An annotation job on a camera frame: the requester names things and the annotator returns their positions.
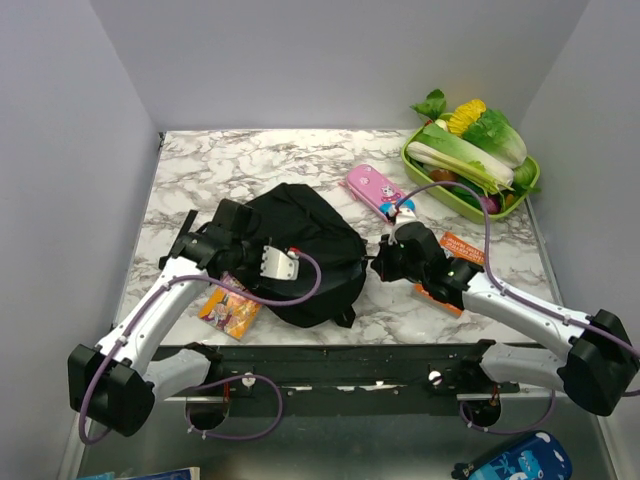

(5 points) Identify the purple cable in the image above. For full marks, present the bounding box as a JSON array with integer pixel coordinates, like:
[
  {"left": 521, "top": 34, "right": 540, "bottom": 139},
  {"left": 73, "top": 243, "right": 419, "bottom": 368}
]
[
  {"left": 77, "top": 249, "right": 284, "bottom": 446},
  {"left": 392, "top": 180, "right": 640, "bottom": 436}
]

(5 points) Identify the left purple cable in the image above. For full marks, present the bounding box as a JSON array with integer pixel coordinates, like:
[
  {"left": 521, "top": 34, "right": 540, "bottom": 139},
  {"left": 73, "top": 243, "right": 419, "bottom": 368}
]
[{"left": 77, "top": 249, "right": 284, "bottom": 446}]

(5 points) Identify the black mounting base rail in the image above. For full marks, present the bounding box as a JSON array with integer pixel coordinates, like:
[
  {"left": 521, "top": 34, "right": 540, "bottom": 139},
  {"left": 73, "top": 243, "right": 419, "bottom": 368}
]
[{"left": 178, "top": 340, "right": 519, "bottom": 417}]

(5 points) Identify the aluminium extrusion rail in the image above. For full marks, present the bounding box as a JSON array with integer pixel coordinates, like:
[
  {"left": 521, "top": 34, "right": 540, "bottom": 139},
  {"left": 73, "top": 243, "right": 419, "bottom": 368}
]
[{"left": 165, "top": 387, "right": 566, "bottom": 403}]

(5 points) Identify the green leaf sprig toy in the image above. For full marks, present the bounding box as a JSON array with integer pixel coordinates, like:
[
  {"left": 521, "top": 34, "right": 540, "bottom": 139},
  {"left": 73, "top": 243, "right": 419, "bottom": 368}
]
[{"left": 410, "top": 89, "right": 447, "bottom": 121}]

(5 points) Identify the blue pencil case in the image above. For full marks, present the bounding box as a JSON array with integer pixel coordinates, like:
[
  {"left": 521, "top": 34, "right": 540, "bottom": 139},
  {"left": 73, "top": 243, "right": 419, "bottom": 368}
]
[{"left": 451, "top": 430, "right": 573, "bottom": 480}]

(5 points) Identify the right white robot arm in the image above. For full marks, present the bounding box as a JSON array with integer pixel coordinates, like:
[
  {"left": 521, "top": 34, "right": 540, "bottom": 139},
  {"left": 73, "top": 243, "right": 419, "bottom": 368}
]
[{"left": 371, "top": 221, "right": 639, "bottom": 416}]

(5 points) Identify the green lettuce toy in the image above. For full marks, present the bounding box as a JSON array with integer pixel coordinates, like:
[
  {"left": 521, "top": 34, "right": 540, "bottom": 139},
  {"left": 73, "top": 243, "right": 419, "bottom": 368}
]
[{"left": 462, "top": 109, "right": 527, "bottom": 169}]

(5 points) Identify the green vegetable tray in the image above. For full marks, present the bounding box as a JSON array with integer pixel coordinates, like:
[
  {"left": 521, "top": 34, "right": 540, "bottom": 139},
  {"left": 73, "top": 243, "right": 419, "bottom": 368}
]
[{"left": 400, "top": 126, "right": 540, "bottom": 224}]

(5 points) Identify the orange 78-storey treehouse book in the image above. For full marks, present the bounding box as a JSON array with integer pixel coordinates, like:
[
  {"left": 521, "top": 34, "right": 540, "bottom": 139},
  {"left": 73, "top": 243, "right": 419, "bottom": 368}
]
[{"left": 412, "top": 232, "right": 485, "bottom": 318}]

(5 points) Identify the napa cabbage toy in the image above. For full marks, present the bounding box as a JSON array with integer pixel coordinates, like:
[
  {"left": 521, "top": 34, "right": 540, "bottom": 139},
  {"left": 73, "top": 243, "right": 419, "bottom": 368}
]
[{"left": 406, "top": 123, "right": 514, "bottom": 193}]

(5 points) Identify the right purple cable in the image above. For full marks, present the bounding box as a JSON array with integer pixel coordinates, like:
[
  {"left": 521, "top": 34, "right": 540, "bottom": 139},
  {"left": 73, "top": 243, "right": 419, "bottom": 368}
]
[{"left": 392, "top": 180, "right": 640, "bottom": 436}]

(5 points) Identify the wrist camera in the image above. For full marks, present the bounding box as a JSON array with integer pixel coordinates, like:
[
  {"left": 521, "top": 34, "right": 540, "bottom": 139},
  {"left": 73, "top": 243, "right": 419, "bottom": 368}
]
[
  {"left": 389, "top": 205, "right": 417, "bottom": 243},
  {"left": 260, "top": 245, "right": 299, "bottom": 281}
]

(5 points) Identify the black student backpack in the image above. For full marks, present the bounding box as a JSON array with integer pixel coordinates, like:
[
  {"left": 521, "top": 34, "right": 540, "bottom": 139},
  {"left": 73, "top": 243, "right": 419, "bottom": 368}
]
[{"left": 158, "top": 182, "right": 370, "bottom": 329}]

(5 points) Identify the Roald Dahl book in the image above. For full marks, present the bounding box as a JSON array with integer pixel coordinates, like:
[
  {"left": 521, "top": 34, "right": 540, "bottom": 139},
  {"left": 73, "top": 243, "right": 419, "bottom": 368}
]
[{"left": 198, "top": 286, "right": 261, "bottom": 340}]

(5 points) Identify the pink pencil case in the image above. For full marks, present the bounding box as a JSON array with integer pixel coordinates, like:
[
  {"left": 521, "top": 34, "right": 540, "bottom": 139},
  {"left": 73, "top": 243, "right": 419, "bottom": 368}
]
[{"left": 344, "top": 164, "right": 415, "bottom": 224}]

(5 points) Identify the yellow corn toy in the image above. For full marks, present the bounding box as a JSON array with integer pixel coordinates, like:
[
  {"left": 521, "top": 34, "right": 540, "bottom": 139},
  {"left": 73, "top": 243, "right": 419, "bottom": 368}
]
[{"left": 447, "top": 99, "right": 487, "bottom": 136}]

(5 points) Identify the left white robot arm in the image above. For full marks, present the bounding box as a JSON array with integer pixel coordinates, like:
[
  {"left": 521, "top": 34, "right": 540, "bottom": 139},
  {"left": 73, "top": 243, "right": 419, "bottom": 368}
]
[{"left": 67, "top": 199, "right": 264, "bottom": 445}]

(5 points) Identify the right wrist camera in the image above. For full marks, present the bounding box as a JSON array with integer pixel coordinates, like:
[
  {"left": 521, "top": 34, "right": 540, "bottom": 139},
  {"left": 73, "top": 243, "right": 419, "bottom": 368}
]
[{"left": 389, "top": 205, "right": 417, "bottom": 243}]

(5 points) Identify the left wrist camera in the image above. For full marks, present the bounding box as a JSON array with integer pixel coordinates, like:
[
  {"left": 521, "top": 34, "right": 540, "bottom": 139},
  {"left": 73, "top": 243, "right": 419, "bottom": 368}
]
[{"left": 260, "top": 245, "right": 299, "bottom": 281}]

